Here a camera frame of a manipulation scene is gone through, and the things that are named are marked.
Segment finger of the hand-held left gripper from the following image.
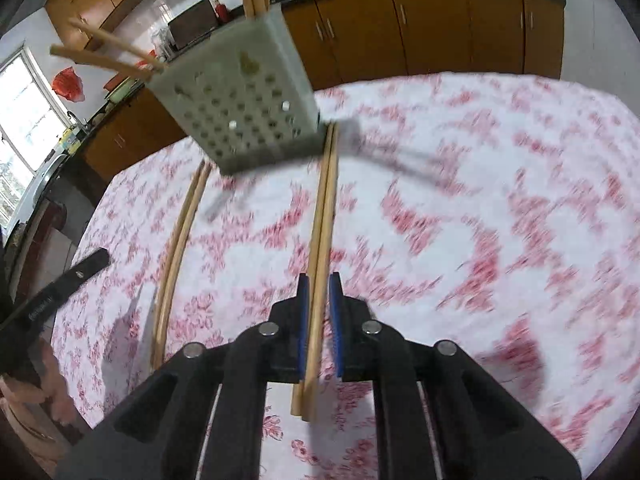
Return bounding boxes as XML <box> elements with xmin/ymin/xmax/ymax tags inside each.
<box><xmin>47</xmin><ymin>248</ymin><xmax>112</xmax><ymax>295</ymax></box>

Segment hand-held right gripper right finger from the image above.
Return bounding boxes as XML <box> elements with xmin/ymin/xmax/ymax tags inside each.
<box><xmin>329</xmin><ymin>272</ymin><xmax>584</xmax><ymax>480</ymax></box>

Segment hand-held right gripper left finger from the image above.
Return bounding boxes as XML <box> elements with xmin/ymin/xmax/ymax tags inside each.
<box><xmin>55</xmin><ymin>272</ymin><xmax>310</xmax><ymax>480</ymax></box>

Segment green perforated utensil holder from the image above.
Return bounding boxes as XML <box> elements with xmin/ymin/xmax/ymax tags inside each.
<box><xmin>149</xmin><ymin>10</ymin><xmax>322</xmax><ymax>177</ymax></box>

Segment person's left hand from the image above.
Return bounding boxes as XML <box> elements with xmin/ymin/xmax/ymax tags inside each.
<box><xmin>0</xmin><ymin>342</ymin><xmax>83</xmax><ymax>428</ymax></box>

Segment metal pan lid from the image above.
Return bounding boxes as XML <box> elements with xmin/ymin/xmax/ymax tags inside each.
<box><xmin>22</xmin><ymin>152</ymin><xmax>69</xmax><ymax>207</ymax></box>

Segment yellow detergent bottle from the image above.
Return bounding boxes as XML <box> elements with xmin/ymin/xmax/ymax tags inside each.
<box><xmin>59</xmin><ymin>127</ymin><xmax>82</xmax><ymax>155</ymax></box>

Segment pink floral tablecloth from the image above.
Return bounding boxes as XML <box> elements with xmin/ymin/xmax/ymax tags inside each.
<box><xmin>50</xmin><ymin>72</ymin><xmax>640</xmax><ymax>480</ymax></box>

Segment sliding glass window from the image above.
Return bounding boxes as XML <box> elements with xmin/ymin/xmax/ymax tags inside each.
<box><xmin>0</xmin><ymin>47</ymin><xmax>72</xmax><ymax>227</ymax></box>

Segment red hanging plastic bag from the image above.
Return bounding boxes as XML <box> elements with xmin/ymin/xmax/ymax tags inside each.
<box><xmin>52</xmin><ymin>65</ymin><xmax>84</xmax><ymax>99</ymax></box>

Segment dark cutting board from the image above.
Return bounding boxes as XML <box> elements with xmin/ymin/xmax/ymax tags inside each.
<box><xmin>167</xmin><ymin>0</ymin><xmax>220</xmax><ymax>47</ymax></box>

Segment wooden base cabinets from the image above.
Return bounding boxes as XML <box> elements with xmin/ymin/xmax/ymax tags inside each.
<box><xmin>82</xmin><ymin>0</ymin><xmax>566</xmax><ymax>182</ymax></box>

